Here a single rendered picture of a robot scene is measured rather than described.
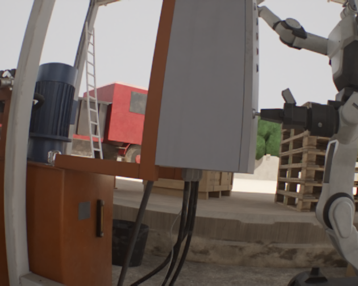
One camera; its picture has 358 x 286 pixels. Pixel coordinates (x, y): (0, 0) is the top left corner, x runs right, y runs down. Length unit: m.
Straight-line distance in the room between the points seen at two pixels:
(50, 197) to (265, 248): 1.67
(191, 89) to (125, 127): 9.87
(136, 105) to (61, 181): 10.03
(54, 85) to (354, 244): 1.35
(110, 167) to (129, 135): 9.88
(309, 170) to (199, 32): 2.32
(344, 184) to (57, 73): 1.21
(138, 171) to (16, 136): 0.39
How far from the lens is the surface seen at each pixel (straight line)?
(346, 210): 1.21
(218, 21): 0.92
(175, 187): 4.06
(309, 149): 3.10
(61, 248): 1.05
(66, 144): 7.61
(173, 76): 0.89
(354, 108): 0.90
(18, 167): 1.00
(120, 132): 10.59
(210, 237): 2.40
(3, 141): 1.11
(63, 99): 1.42
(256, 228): 2.36
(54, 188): 1.02
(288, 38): 1.55
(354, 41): 1.31
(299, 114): 0.86
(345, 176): 1.25
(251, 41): 0.89
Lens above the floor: 0.64
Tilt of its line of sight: 4 degrees up
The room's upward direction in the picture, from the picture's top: 5 degrees clockwise
